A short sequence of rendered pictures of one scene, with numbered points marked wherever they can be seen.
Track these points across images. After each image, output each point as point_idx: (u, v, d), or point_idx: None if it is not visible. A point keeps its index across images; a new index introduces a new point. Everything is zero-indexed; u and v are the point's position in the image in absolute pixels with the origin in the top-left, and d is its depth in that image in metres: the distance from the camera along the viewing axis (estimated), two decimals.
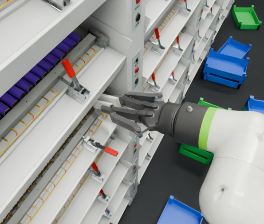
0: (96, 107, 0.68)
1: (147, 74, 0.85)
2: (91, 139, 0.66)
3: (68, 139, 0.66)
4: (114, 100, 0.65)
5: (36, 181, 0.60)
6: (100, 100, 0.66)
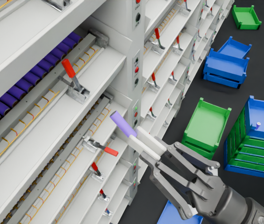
0: (142, 130, 0.50)
1: (147, 74, 0.85)
2: (91, 139, 0.66)
3: (68, 139, 0.66)
4: (153, 158, 0.50)
5: (36, 181, 0.60)
6: (143, 143, 0.52)
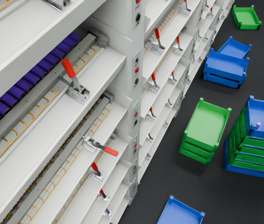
0: None
1: (147, 74, 0.85)
2: (91, 139, 0.66)
3: (68, 139, 0.66)
4: None
5: (36, 181, 0.60)
6: None
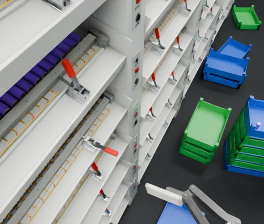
0: None
1: (147, 74, 0.85)
2: (91, 139, 0.66)
3: (68, 139, 0.66)
4: (176, 199, 0.45)
5: (36, 181, 0.60)
6: None
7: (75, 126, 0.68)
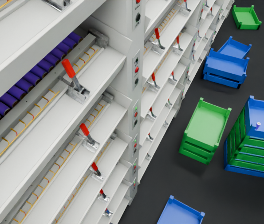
0: None
1: (147, 74, 0.85)
2: None
3: None
4: None
5: None
6: None
7: None
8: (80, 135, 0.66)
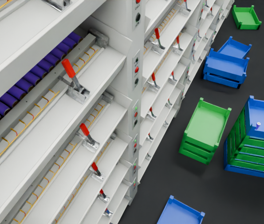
0: None
1: (147, 74, 0.85)
2: None
3: None
4: None
5: None
6: None
7: None
8: (80, 135, 0.66)
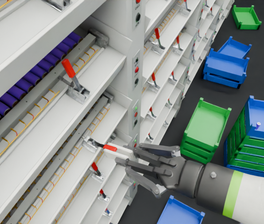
0: (109, 157, 0.65)
1: (147, 74, 0.85)
2: (90, 138, 0.66)
3: (67, 138, 0.66)
4: (128, 153, 0.62)
5: (35, 181, 0.60)
6: (114, 151, 0.63)
7: None
8: (84, 138, 0.66)
